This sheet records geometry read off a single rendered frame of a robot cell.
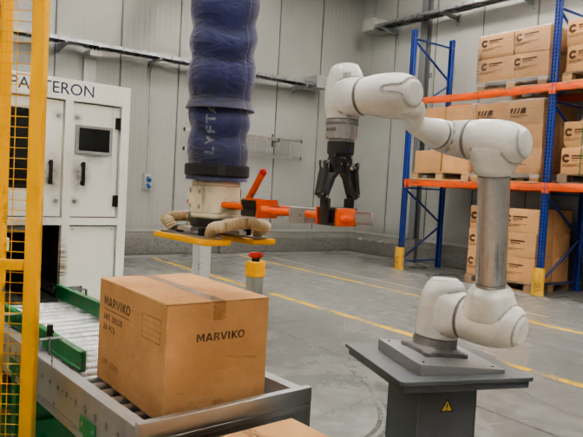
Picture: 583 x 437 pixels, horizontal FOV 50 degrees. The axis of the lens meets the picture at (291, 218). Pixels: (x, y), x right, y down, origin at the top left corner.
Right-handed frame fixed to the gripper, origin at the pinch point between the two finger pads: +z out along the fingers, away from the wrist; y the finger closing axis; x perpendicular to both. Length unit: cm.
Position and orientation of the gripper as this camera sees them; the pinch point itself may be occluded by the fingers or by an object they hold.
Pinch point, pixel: (337, 213)
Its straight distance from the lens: 174.7
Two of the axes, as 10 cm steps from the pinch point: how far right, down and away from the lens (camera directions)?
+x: 6.4, 0.7, -7.6
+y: -7.6, -0.1, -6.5
